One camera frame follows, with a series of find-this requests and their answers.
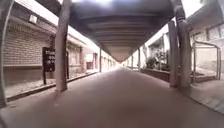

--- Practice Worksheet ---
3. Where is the walkway canopy roof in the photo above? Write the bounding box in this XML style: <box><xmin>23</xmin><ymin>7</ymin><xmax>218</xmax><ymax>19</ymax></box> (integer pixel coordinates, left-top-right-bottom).
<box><xmin>34</xmin><ymin>0</ymin><xmax>188</xmax><ymax>63</ymax></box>

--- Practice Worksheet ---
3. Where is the concrete covered walkway floor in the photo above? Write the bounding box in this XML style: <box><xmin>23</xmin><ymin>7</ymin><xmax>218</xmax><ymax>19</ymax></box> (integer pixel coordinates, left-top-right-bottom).
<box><xmin>0</xmin><ymin>66</ymin><xmax>224</xmax><ymax>128</ymax></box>

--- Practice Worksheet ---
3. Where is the group of bushes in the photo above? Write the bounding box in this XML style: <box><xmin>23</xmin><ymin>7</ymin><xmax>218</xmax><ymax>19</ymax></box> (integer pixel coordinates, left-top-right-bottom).
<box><xmin>144</xmin><ymin>55</ymin><xmax>171</xmax><ymax>72</ymax></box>

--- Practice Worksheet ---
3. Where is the row of canopy columns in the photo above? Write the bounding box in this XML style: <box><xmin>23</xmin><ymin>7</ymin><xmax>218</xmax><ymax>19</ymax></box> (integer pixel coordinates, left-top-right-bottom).
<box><xmin>0</xmin><ymin>0</ymin><xmax>193</xmax><ymax>109</ymax></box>

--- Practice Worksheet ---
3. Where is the black sign board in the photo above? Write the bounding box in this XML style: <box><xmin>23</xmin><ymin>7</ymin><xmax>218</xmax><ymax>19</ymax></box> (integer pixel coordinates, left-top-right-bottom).
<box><xmin>41</xmin><ymin>46</ymin><xmax>56</xmax><ymax>85</ymax></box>

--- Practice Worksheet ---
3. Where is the pale brick building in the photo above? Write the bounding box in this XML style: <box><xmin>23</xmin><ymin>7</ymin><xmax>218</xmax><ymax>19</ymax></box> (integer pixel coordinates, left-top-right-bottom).
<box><xmin>0</xmin><ymin>0</ymin><xmax>118</xmax><ymax>98</ymax></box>

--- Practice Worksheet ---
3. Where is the bent metal handrail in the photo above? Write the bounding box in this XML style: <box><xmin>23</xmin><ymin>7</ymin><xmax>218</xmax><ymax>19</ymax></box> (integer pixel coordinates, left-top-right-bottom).
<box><xmin>191</xmin><ymin>39</ymin><xmax>223</xmax><ymax>83</ymax></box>

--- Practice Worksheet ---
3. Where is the low planter wall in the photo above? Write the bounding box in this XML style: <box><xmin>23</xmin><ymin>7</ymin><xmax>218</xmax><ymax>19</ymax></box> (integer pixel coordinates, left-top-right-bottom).
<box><xmin>139</xmin><ymin>67</ymin><xmax>171</xmax><ymax>83</ymax></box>

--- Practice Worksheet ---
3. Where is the building with pale wall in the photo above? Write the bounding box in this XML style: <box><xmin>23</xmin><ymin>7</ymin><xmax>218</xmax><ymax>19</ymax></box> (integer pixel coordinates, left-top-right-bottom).
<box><xmin>185</xmin><ymin>0</ymin><xmax>224</xmax><ymax>80</ymax></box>

